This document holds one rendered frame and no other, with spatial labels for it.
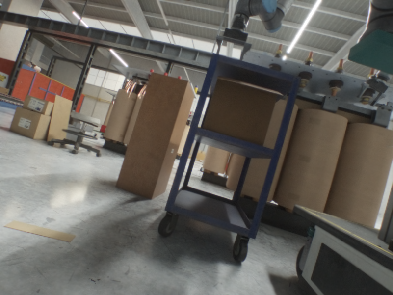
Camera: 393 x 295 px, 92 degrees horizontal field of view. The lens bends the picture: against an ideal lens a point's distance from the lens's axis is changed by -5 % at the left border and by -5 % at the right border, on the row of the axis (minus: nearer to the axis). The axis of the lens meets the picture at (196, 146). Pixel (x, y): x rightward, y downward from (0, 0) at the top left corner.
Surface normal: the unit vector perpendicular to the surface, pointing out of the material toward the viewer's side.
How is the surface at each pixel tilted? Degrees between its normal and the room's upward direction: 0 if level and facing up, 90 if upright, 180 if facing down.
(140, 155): 90
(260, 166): 90
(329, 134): 90
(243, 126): 90
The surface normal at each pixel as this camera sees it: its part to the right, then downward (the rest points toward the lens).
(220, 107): -0.07, -0.06
